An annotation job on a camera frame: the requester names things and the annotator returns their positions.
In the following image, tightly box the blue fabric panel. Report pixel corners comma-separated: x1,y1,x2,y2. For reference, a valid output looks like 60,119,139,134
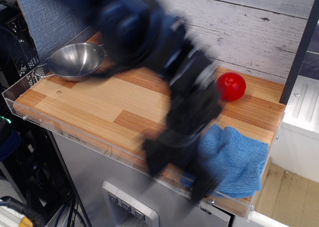
17,0,97,62

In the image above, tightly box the stainless steel bowl with handles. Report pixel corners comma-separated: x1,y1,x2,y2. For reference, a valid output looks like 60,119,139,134
34,42,107,82

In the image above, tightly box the black plastic crate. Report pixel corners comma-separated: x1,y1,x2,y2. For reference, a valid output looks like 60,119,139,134
0,13,39,77

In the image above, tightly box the stainless steel cabinet with dispenser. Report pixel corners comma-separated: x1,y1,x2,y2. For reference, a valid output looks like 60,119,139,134
53,134,232,227

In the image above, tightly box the black braided cable sleeve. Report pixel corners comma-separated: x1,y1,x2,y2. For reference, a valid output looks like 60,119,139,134
0,197,45,227

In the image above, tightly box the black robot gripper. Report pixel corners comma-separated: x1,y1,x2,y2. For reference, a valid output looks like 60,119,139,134
143,87,224,204

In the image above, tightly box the dark grey vertical post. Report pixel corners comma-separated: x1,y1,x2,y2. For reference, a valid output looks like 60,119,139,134
279,0,319,105

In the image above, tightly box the blue microfiber cloth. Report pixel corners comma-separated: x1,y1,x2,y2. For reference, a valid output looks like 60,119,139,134
179,123,270,198

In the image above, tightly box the white plastic unit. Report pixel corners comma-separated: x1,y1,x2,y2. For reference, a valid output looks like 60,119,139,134
270,76,319,182

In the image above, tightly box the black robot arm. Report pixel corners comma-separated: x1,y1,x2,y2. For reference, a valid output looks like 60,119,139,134
74,0,222,202

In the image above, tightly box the red ball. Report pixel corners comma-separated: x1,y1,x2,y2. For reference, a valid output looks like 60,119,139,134
216,72,246,101

